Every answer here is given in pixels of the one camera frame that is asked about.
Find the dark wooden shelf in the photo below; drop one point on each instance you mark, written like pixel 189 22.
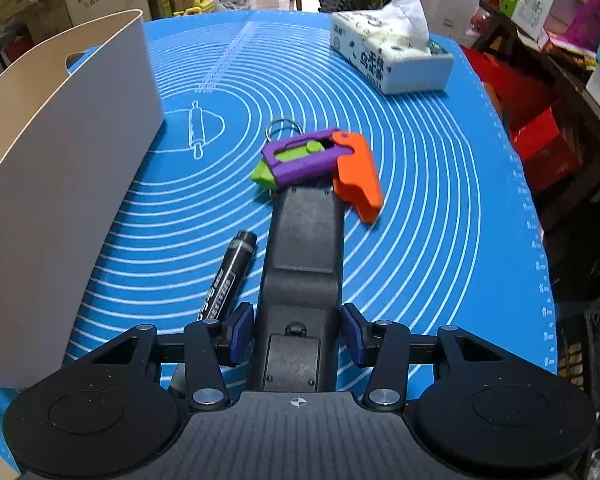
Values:
pixel 580 95

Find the blue silicone baking mat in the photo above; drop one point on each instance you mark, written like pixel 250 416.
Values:
pixel 430 260

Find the orange plastic toy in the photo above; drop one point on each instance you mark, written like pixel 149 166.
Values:
pixel 360 180

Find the beige plastic storage bin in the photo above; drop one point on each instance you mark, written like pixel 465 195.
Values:
pixel 55 185

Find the black handheld device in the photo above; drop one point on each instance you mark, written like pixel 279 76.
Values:
pixel 300 240

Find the pink box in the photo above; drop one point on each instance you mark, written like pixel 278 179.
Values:
pixel 580 10

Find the black marker pen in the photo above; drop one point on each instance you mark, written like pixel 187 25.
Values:
pixel 230 270

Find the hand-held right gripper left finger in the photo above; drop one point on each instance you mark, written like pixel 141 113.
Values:
pixel 242 332

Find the red gift box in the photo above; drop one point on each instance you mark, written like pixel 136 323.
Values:
pixel 545 145

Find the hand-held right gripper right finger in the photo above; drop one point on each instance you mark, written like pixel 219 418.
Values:
pixel 352 332

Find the white tissue pack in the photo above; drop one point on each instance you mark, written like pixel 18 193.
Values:
pixel 380 55

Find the purple green toy knife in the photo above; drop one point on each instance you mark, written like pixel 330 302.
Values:
pixel 290 165

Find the black plastic crate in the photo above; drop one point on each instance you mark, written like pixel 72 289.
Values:
pixel 595 310

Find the red bag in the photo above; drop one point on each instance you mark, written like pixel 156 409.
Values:
pixel 500 80

